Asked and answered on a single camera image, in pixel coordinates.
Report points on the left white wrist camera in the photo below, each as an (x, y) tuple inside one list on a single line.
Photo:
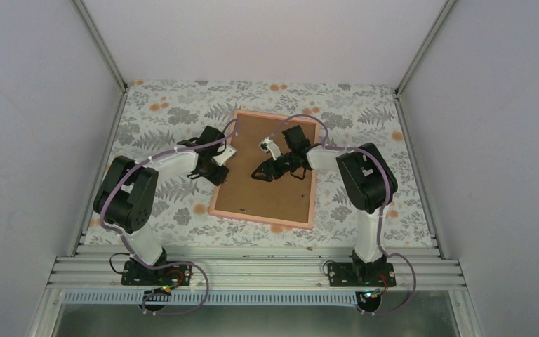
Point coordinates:
[(226, 153)]

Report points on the pink picture frame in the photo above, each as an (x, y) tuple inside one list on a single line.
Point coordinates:
[(262, 218)]

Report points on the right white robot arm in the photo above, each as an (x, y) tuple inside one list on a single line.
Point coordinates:
[(367, 179)]

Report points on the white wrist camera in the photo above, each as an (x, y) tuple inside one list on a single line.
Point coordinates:
[(268, 146), (226, 153)]

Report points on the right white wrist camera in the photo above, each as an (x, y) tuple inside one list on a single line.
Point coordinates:
[(268, 146)]

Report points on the brown backing board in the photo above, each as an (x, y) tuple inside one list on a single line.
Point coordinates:
[(269, 186)]

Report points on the aluminium rail base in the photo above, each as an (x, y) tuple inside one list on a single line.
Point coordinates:
[(255, 268)]

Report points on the blue slotted cable duct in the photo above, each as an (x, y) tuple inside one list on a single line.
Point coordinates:
[(214, 297)]

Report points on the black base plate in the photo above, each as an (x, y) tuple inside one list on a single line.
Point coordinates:
[(367, 275), (135, 274)]

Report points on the floral table cloth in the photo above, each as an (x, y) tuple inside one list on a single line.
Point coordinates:
[(158, 114)]

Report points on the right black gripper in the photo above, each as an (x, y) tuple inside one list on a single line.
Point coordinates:
[(265, 170)]

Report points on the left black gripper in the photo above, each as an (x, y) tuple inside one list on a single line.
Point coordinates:
[(217, 178)]

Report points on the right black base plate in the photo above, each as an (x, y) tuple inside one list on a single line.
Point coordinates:
[(367, 275)]

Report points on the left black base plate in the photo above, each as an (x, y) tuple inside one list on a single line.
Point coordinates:
[(135, 274)]

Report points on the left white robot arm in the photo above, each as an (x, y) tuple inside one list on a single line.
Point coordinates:
[(125, 197)]

